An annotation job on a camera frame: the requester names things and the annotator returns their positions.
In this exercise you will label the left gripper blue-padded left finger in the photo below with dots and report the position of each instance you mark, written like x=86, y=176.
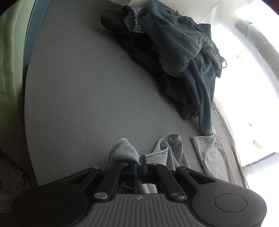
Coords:
x=119, y=174

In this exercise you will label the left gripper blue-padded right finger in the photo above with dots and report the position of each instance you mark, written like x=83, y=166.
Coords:
x=163, y=179

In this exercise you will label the grey sweatpants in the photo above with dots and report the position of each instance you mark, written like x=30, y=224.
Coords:
x=168, y=151

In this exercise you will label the black garment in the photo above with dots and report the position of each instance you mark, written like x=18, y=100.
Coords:
x=143, y=51

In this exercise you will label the white printed curtain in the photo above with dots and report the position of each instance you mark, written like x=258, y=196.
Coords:
x=246, y=95

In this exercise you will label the dark blue denim garment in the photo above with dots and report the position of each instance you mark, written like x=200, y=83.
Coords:
x=186, y=50

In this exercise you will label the grey striped garment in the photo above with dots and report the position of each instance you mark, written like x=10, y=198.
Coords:
x=131, y=21

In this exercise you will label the green fabric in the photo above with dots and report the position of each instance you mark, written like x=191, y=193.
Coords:
x=14, y=23

